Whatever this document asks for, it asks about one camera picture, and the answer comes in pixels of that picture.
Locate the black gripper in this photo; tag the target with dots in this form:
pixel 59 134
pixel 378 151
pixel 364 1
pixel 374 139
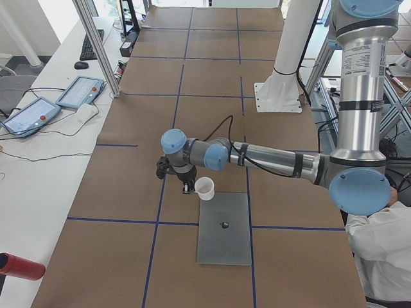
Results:
pixel 186 176

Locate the white plastic cup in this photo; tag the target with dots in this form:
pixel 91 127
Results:
pixel 204 187

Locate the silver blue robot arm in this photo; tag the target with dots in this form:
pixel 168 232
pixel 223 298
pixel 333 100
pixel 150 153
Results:
pixel 354 172

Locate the grey closed laptop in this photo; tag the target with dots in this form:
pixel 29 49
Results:
pixel 224 232

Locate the brown paper table cover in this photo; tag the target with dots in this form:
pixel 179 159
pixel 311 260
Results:
pixel 131 239

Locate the white crumpled cloth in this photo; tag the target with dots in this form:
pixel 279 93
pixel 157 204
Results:
pixel 86 112

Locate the blue teach pendant far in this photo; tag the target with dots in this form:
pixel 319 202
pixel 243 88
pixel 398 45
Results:
pixel 83 90

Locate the blue teach pendant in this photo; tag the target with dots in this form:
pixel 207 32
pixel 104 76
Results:
pixel 31 118
pixel 83 90

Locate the black box with label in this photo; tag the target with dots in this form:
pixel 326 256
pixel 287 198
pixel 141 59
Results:
pixel 128 44

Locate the black computer mouse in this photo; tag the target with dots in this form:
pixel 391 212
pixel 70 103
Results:
pixel 80 65

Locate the black keyboard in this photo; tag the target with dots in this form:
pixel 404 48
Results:
pixel 87 52

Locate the blue teach pendant near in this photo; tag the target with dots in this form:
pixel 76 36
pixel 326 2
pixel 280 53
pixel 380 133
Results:
pixel 31 118

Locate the red cylinder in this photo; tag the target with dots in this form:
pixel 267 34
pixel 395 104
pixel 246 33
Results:
pixel 19 267

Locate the person in white coat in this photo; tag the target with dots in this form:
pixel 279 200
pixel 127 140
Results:
pixel 381 246

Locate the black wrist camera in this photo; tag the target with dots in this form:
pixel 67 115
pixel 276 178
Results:
pixel 162 166

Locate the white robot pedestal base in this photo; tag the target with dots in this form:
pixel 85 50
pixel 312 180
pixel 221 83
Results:
pixel 279 93

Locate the aluminium frame post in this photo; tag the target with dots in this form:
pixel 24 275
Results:
pixel 86 18

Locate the aluminium truss frame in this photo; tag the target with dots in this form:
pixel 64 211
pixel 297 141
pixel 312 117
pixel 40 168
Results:
pixel 396 100

